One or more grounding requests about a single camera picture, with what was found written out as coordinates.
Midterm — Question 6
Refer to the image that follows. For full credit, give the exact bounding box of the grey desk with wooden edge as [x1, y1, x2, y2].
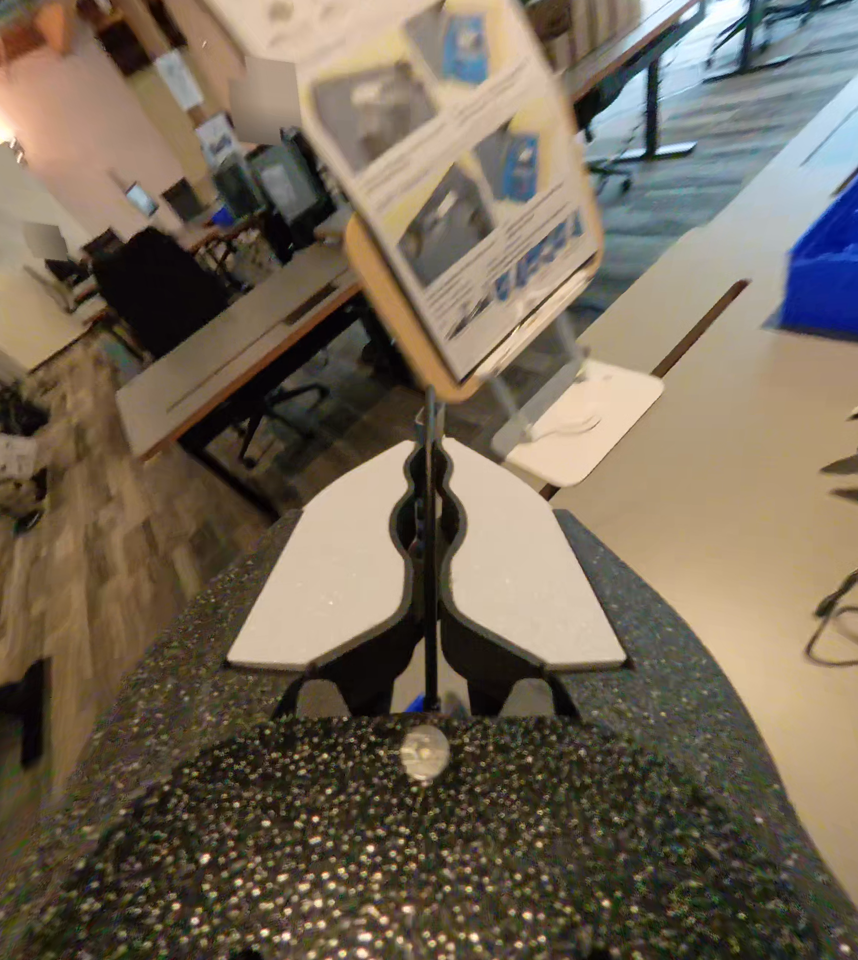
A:
[115, 246, 371, 511]

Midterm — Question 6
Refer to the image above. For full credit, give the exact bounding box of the blue plastic bin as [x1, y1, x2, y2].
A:
[762, 166, 858, 350]

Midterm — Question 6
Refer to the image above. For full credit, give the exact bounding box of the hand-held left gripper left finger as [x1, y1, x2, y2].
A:
[225, 438, 431, 719]

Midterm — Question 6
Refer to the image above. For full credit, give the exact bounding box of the pale grey desk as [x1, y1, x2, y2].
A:
[0, 258, 109, 374]

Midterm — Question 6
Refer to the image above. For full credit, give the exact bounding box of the printed instruction board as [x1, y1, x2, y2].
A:
[296, 0, 605, 406]

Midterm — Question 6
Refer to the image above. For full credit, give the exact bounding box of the white flat base plate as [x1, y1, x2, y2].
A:
[506, 360, 666, 490]

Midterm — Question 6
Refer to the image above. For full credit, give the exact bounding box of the clear acrylic stand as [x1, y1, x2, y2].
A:
[489, 315, 596, 460]

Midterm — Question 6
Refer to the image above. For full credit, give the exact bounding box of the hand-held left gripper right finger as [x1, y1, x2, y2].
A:
[435, 438, 629, 719]

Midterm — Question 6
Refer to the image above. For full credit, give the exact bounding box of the brown desk with black legs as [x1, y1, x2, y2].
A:
[560, 0, 709, 164]

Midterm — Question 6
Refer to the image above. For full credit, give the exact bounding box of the black office chair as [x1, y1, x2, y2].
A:
[90, 227, 236, 359]

